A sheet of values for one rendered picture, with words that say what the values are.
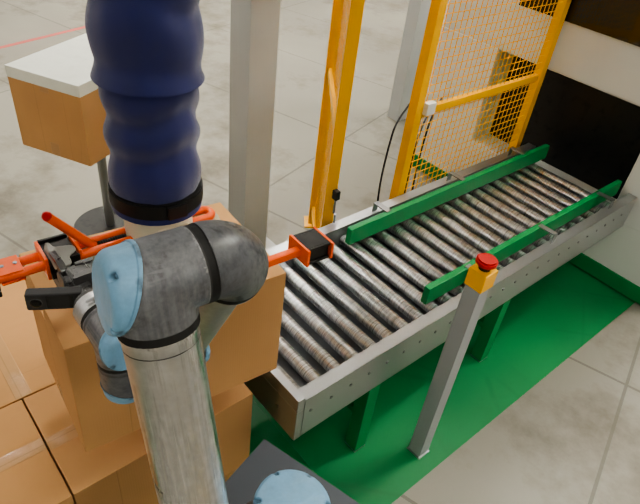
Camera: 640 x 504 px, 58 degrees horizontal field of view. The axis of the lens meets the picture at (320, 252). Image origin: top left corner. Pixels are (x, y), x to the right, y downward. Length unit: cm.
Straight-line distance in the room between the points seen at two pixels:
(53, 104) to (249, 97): 88
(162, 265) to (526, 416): 234
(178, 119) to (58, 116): 169
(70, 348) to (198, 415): 61
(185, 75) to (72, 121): 168
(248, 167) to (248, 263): 220
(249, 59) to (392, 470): 187
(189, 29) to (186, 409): 75
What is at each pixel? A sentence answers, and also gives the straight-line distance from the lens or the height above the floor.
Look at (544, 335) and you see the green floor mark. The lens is 333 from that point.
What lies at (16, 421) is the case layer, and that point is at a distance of 204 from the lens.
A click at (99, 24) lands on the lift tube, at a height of 173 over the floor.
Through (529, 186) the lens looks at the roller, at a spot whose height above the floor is 52.
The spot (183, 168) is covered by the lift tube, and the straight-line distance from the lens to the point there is 138.
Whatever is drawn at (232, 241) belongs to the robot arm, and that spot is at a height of 162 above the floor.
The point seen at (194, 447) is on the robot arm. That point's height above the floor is 134.
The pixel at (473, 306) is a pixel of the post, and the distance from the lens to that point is 196.
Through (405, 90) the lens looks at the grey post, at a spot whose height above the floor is 27.
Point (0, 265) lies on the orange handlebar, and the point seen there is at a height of 122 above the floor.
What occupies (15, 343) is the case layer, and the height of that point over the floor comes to 54.
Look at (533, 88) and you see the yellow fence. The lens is 368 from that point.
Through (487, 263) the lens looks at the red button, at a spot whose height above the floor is 104.
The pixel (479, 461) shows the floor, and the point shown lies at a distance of 268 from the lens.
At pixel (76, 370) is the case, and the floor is 99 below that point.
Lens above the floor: 212
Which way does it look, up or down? 38 degrees down
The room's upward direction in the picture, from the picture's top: 8 degrees clockwise
